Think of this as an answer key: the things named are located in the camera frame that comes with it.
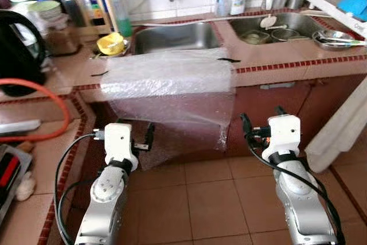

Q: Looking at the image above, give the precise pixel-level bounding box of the brown cabinet door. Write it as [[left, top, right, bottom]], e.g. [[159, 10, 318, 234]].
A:
[[229, 80, 315, 151]]

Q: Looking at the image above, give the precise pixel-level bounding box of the clear bubble wrap sheet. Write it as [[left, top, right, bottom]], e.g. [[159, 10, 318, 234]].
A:
[[99, 48, 237, 171]]

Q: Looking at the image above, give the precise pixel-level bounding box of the white quilted cloth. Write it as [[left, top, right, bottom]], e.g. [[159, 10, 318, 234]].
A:
[[304, 79, 367, 174]]

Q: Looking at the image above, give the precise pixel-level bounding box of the clear glass bowl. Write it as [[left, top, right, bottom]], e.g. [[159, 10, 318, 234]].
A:
[[271, 27, 302, 42]]

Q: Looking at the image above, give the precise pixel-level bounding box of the glass dish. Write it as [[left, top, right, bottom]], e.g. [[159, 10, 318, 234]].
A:
[[241, 30, 267, 45]]

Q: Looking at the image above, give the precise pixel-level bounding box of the white ladle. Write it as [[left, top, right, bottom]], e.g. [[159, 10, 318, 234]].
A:
[[259, 15, 287, 30]]

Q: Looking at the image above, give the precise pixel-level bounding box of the steel bowl with cutlery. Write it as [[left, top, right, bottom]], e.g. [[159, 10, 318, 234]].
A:
[[311, 30, 367, 50]]

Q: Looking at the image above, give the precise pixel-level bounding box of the steel sink basin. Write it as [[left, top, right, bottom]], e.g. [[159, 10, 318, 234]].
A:
[[133, 21, 221, 55], [228, 11, 339, 48]]

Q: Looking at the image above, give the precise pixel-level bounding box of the white plastic dish rack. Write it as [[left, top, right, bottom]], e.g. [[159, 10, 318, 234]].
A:
[[304, 0, 367, 39]]

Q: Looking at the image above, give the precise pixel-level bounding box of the green dish soap bottle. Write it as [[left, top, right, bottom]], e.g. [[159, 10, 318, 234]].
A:
[[111, 0, 134, 38]]

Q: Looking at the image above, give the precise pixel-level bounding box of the white plastic stick lighter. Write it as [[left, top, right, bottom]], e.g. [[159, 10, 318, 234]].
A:
[[0, 119, 42, 137]]

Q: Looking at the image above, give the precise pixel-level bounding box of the blue plastic bowl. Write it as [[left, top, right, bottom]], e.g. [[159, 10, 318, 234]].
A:
[[337, 0, 367, 22]]

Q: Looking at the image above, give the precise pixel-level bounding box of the brown powder jar pink lid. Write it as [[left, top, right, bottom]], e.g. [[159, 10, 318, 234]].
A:
[[43, 20, 81, 56]]

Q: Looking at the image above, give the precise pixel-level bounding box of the clear jar orange lid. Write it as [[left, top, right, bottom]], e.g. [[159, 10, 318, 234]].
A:
[[57, 0, 87, 28]]

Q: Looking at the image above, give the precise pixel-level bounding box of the black electric kettle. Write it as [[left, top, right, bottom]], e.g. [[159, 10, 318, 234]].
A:
[[0, 10, 49, 98]]

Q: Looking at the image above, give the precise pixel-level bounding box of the patterned bowl green lid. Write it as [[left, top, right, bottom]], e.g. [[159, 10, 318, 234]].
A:
[[28, 0, 63, 22]]

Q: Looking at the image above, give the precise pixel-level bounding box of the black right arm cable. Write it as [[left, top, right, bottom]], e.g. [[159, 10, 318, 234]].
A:
[[244, 133, 346, 245]]

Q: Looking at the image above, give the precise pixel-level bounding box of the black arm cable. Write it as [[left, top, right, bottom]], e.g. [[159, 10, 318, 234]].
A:
[[53, 130, 107, 245], [244, 133, 346, 245]]

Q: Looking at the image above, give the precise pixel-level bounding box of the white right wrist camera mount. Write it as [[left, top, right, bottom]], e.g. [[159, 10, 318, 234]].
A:
[[268, 115, 302, 162]]

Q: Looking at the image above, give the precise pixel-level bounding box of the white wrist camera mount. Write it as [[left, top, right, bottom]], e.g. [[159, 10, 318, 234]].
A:
[[103, 122, 140, 171], [268, 115, 302, 162]]

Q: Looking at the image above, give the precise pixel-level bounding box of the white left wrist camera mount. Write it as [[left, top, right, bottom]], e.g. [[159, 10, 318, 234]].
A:
[[103, 122, 140, 171]]

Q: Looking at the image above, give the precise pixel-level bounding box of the orange gas hose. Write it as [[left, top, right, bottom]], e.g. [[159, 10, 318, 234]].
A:
[[0, 77, 71, 143]]

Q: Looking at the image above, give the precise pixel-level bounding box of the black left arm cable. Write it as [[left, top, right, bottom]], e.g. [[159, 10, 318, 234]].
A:
[[53, 130, 107, 245]]

